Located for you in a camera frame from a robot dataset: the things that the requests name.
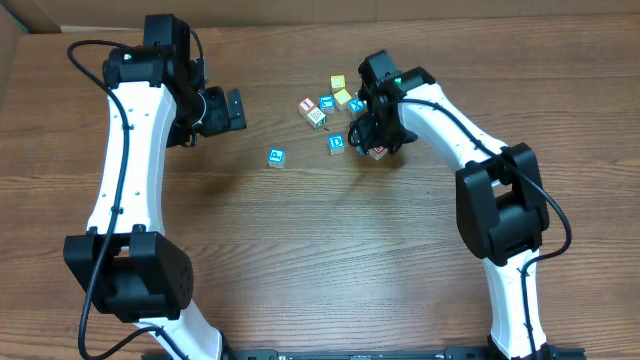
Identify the red M wooden block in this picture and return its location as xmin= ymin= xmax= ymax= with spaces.
xmin=368 ymin=146 xmax=388 ymax=160

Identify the blue D wooden block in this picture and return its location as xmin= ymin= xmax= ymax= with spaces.
xmin=328 ymin=134 xmax=345 ymax=155

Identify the blue P wooden block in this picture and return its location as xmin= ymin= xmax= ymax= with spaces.
xmin=267 ymin=148 xmax=286 ymax=168

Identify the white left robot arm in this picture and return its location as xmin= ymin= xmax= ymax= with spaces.
xmin=63 ymin=38 xmax=246 ymax=359

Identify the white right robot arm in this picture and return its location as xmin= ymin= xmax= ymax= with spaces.
xmin=348 ymin=50 xmax=549 ymax=359

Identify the blue X wooden block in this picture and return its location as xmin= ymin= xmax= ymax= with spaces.
xmin=348 ymin=98 xmax=367 ymax=120

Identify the yellow C wooden block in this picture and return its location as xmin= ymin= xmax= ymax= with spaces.
xmin=333 ymin=88 xmax=352 ymax=112

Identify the blue L wooden block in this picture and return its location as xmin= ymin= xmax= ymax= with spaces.
xmin=318 ymin=95 xmax=336 ymax=115

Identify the yellow G wooden block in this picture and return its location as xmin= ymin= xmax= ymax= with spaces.
xmin=330 ymin=75 xmax=346 ymax=94

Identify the plain W wooden block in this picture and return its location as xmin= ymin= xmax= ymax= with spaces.
xmin=306 ymin=107 xmax=327 ymax=130

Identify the red I wooden block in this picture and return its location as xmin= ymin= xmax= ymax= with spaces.
xmin=298 ymin=97 xmax=316 ymax=116

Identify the cardboard back panel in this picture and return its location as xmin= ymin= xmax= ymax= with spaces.
xmin=1 ymin=0 xmax=639 ymax=33

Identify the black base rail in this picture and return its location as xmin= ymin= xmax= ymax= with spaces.
xmin=142 ymin=345 xmax=587 ymax=360

